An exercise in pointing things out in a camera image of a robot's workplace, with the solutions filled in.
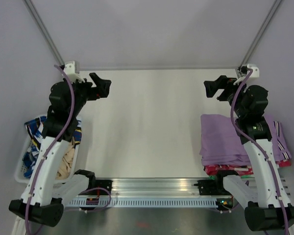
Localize purple trousers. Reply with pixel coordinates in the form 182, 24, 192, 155
200, 114, 292, 166

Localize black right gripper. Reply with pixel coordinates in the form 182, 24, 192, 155
205, 74, 253, 118

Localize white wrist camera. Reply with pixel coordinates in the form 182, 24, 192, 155
63, 60, 87, 83
234, 64, 260, 85

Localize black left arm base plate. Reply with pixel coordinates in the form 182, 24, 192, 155
80, 179, 113, 197

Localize pink camouflage folded trousers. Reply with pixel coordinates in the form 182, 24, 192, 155
204, 160, 292, 176

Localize white plastic laundry basket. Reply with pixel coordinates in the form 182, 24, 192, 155
15, 115, 82, 184

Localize white slotted cable duct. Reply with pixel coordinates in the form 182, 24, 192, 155
67, 196, 217, 208

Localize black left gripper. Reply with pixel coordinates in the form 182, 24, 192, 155
67, 72, 111, 115

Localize aluminium frame rail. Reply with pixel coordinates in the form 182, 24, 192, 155
23, 178, 291, 198

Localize blue white patterned garment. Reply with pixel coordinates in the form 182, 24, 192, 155
22, 116, 82, 179

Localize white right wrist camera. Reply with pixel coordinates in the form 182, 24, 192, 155
234, 64, 260, 85

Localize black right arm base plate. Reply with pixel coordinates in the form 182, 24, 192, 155
194, 179, 232, 196

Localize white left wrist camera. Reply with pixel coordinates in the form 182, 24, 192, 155
63, 60, 87, 83

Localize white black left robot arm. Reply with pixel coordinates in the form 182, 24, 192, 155
9, 72, 112, 227

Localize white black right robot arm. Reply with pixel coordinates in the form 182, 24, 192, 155
204, 75, 294, 234

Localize beige garment in basket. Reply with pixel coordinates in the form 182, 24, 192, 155
55, 140, 80, 180

